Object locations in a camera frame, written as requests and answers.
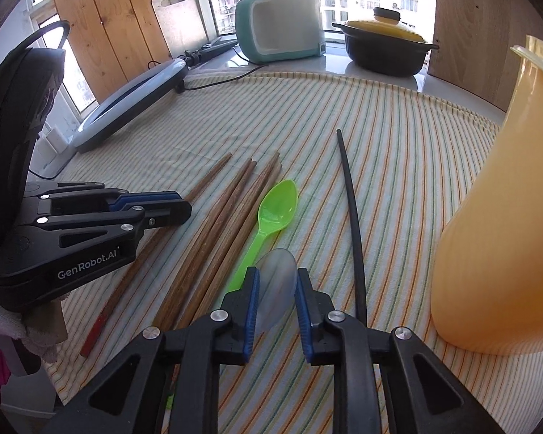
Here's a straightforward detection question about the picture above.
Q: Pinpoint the yellow pot lid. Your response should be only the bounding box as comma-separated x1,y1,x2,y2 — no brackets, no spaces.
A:
341,7,426,43

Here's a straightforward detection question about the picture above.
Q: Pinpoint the yellow plastic container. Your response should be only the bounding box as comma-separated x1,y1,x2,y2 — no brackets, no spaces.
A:
430,35,543,356

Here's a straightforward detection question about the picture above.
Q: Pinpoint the wooden plank panel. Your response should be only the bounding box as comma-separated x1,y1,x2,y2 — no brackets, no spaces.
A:
50,0,173,105

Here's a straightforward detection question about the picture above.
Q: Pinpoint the black chopstick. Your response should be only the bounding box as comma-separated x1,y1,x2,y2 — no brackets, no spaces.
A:
336,129,368,326

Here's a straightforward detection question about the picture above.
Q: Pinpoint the light wooden board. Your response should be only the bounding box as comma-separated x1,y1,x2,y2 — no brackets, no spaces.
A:
428,0,543,114

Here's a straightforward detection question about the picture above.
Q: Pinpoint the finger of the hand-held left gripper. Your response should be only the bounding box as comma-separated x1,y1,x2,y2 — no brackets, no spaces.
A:
25,182,187,216
26,202,193,250

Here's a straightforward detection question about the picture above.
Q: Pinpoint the green plastic spoon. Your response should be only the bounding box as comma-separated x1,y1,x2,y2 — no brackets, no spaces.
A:
165,179,298,412

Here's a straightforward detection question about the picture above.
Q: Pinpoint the teal rice cooker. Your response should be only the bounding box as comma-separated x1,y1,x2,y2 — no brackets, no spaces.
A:
234,0,327,65

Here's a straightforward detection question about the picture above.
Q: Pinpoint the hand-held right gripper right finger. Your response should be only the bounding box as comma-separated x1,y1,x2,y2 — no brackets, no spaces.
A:
295,268,508,434

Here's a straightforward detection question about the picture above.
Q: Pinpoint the white ring light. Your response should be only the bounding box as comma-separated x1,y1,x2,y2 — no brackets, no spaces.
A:
75,58,188,153

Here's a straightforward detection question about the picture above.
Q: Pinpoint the black power cable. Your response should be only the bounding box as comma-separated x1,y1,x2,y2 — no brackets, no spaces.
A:
145,45,272,93

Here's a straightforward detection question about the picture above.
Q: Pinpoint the black flat bar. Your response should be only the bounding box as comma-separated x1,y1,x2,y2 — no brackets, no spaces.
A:
183,40,238,66

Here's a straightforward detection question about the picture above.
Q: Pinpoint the striped tablecloth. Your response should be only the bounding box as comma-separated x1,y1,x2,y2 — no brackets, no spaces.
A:
27,72,543,434

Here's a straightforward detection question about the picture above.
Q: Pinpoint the white cutting board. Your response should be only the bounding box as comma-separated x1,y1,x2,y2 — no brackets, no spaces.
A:
151,0,209,57

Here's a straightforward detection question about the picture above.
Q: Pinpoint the clear plastic spoon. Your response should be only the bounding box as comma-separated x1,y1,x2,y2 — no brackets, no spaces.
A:
253,248,298,333

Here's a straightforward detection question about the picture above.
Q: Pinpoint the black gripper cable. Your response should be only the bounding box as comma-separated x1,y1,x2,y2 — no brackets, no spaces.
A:
16,20,71,55

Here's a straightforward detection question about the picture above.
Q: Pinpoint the brown wooden chopstick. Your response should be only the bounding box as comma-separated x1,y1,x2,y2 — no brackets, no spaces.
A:
80,154,233,357
163,160,260,328
192,163,283,324
151,158,253,326
176,157,277,327

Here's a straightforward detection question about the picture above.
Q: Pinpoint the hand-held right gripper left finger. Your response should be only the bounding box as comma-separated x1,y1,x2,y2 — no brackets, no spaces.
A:
41,267,261,434

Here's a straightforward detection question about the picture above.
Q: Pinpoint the black clay pot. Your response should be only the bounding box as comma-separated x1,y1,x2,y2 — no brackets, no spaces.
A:
331,22,439,78

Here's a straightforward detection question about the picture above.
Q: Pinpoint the person's left hand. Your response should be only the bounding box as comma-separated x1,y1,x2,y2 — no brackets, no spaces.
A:
0,290,68,362

